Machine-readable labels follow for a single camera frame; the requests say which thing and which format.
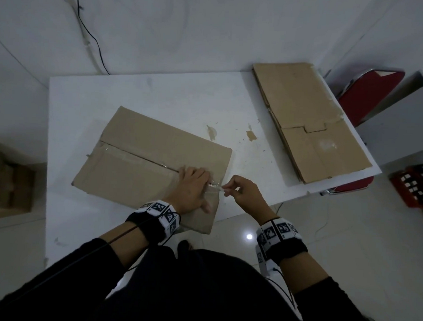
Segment thin black wall cable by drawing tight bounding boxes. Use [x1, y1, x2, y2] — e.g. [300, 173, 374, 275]
[70, 0, 114, 75]

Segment white side desk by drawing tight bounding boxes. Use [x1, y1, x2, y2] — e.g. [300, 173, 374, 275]
[354, 58, 423, 168]

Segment red chair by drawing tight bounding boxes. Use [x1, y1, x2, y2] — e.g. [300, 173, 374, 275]
[320, 66, 406, 199]

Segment small low cardboard box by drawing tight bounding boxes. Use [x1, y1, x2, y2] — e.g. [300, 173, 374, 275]
[248, 68, 311, 184]
[247, 60, 377, 188]

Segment red crate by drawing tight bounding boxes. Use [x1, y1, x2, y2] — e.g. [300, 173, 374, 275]
[388, 161, 423, 209]

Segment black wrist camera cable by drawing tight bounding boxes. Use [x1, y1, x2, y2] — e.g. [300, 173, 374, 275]
[101, 202, 181, 273]
[266, 266, 298, 310]

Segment person's black trouser legs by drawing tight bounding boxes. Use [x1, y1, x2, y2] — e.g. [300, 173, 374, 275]
[92, 236, 306, 321]

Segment person's right forearm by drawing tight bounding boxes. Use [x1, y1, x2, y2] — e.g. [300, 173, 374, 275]
[278, 251, 383, 321]

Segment person's left forearm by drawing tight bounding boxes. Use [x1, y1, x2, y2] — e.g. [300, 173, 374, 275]
[0, 216, 150, 321]

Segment person's left hand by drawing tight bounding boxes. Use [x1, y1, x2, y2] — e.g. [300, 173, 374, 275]
[170, 165, 215, 216]

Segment person's right hand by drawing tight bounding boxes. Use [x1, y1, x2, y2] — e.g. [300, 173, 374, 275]
[220, 174, 280, 227]

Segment white table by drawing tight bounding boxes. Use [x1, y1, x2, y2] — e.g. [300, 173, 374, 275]
[40, 62, 387, 282]

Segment white wall cable conduit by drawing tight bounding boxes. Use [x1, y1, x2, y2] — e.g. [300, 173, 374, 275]
[58, 0, 107, 74]

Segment stack of boxes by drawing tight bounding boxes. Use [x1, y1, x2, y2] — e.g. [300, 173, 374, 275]
[0, 139, 38, 214]

